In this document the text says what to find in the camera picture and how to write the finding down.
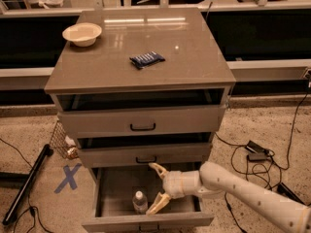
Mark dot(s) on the blue tape cross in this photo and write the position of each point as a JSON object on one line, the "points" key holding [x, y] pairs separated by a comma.
{"points": [[69, 179]]}

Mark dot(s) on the black power adapter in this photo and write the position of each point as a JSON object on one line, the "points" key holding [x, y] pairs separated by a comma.
{"points": [[256, 152]]}

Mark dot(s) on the blue snack packet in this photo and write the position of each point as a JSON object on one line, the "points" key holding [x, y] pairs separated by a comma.
{"points": [[147, 59]]}

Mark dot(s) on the wire mesh basket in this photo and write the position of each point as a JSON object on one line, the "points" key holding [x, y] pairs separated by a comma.
{"points": [[62, 143]]}

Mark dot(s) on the grey middle drawer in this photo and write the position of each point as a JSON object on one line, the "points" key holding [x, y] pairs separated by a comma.
{"points": [[122, 150]]}

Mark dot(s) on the black top drawer handle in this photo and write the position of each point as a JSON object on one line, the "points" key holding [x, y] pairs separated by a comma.
{"points": [[134, 127]]}

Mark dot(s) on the clear plastic water bottle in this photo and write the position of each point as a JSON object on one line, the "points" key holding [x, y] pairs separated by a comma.
{"points": [[140, 202]]}

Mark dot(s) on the grey bottom drawer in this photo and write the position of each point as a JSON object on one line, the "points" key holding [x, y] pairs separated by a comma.
{"points": [[113, 211]]}

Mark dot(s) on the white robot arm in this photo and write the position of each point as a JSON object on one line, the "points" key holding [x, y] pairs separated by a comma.
{"points": [[288, 215]]}

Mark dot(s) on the white bowl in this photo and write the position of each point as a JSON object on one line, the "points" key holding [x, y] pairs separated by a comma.
{"points": [[82, 34]]}

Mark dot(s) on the black right stand leg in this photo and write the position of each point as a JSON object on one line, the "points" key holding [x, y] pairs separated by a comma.
{"points": [[284, 190]]}

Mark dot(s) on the black middle drawer handle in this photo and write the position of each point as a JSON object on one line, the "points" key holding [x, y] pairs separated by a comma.
{"points": [[145, 160]]}

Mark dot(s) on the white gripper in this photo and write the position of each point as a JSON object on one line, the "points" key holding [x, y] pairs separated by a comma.
{"points": [[174, 184]]}

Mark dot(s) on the grey drawer cabinet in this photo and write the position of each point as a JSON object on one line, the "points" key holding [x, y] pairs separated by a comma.
{"points": [[192, 59]]}

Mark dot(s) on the grey drawer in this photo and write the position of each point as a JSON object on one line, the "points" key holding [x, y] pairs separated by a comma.
{"points": [[122, 150], [113, 211], [173, 111]]}

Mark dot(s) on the black left stand leg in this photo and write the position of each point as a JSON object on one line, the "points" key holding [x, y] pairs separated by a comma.
{"points": [[11, 215]]}

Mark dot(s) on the grey top drawer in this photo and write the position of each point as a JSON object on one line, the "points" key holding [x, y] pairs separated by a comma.
{"points": [[173, 111]]}

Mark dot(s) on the black stand leg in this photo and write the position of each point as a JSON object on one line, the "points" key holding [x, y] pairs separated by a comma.
{"points": [[11, 215], [284, 190]]}

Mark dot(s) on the black drawer handle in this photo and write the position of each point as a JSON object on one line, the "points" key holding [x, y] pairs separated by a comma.
{"points": [[145, 160], [134, 127]]}

